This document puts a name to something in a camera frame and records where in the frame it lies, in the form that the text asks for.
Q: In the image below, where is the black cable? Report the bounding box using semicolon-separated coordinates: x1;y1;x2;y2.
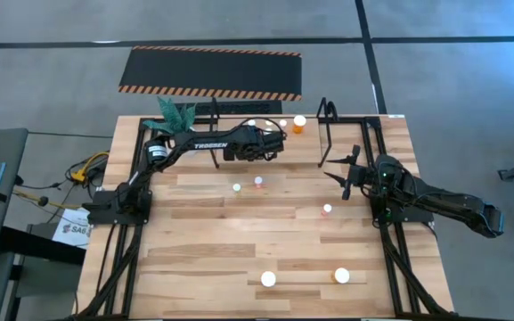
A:
13;176;106;210

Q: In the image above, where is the black aluminium rig frame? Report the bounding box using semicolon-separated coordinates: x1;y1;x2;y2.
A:
67;114;456;321

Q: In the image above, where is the wooden shelf with black frame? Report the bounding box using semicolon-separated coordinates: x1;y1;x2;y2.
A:
207;96;339;169

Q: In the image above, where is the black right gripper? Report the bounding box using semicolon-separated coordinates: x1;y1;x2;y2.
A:
324;144;380;201

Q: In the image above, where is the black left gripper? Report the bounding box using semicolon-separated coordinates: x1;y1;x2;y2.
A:
223;125;288;163

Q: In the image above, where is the yellow power cable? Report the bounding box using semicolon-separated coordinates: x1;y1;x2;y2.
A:
67;151;110;184

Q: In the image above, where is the black hazard-striped floor mat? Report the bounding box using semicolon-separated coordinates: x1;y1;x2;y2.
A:
118;45;303;103

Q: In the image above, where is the white printed paper sheet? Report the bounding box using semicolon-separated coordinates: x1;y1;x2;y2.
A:
51;207;92;250

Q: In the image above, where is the black metal bar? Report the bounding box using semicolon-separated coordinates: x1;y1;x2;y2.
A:
0;226;86;267

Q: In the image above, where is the green plant in white pot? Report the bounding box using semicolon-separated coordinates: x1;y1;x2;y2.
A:
142;96;200;135

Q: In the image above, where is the large orange bottle with capsules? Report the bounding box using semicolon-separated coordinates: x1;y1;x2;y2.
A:
259;270;278;288

